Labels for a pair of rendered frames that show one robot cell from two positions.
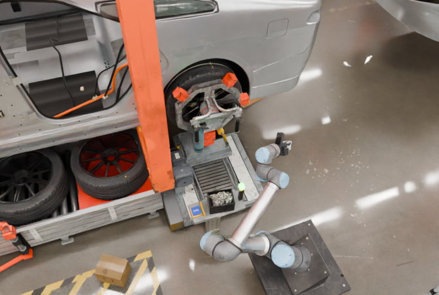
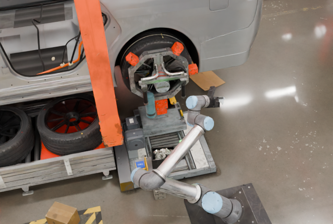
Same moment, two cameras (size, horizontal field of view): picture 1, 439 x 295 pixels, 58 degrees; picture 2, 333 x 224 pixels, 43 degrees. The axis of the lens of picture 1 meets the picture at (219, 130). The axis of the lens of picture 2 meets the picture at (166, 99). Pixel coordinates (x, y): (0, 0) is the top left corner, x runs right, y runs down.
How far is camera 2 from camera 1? 0.90 m
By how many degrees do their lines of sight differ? 12
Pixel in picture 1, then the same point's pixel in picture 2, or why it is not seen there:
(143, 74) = (87, 23)
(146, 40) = not seen: outside the picture
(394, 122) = not seen: outside the picture
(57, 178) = (23, 132)
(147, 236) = (98, 194)
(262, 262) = (198, 216)
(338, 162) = (292, 141)
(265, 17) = not seen: outside the picture
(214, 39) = (161, 9)
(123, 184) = (79, 140)
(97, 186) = (56, 140)
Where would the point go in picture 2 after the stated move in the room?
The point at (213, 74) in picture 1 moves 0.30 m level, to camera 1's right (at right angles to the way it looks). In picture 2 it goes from (163, 43) to (196, 44)
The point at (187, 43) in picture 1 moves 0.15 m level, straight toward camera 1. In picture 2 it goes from (137, 11) to (135, 21)
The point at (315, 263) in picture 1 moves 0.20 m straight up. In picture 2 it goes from (245, 214) to (247, 198)
